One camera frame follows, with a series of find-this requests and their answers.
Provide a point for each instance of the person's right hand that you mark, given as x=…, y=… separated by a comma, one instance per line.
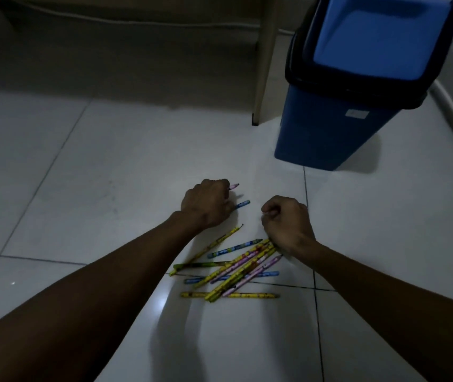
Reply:
x=290, y=228

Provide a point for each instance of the blue patterned pencil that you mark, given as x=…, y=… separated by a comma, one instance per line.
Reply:
x=242, y=204

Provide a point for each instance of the person's right forearm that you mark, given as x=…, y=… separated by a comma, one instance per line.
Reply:
x=393, y=310

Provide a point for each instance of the person's right fingers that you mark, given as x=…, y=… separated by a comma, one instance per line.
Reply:
x=270, y=214

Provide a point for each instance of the person's left hand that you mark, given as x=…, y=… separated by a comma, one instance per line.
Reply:
x=204, y=204

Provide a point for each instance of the pile of colourful pencils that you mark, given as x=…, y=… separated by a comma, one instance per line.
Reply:
x=232, y=270

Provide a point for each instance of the person's left forearm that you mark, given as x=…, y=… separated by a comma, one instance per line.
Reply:
x=91, y=298

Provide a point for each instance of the person's left fingers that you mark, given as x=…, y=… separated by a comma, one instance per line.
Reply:
x=223, y=186

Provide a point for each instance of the blue swing-lid trash bin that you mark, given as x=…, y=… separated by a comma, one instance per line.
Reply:
x=342, y=115

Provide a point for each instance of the beige wooden furniture leg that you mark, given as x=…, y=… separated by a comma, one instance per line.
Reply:
x=265, y=63

